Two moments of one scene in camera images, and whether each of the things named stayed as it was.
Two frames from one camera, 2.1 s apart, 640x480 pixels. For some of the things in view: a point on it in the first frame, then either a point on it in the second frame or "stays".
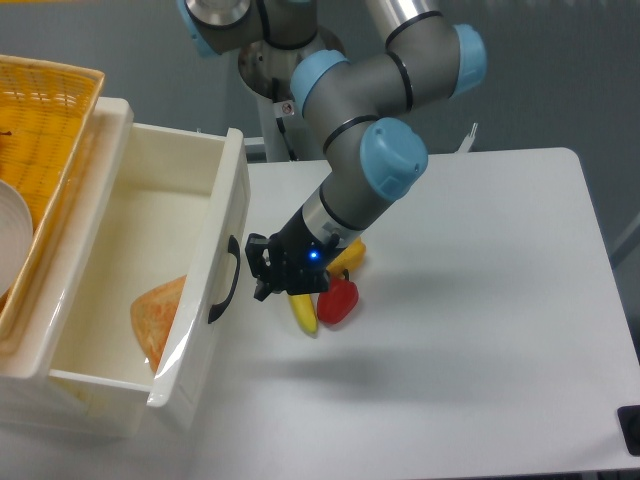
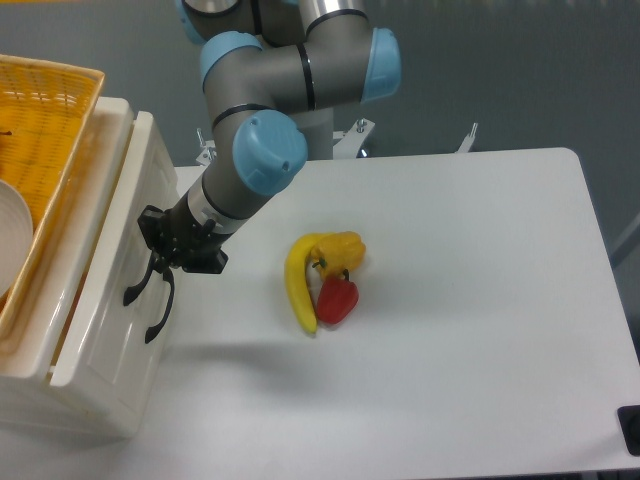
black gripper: x=296 y=251 to x=186 y=241
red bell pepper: x=334 y=304 stays
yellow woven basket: x=46 y=112 stays
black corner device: x=629 y=419 stays
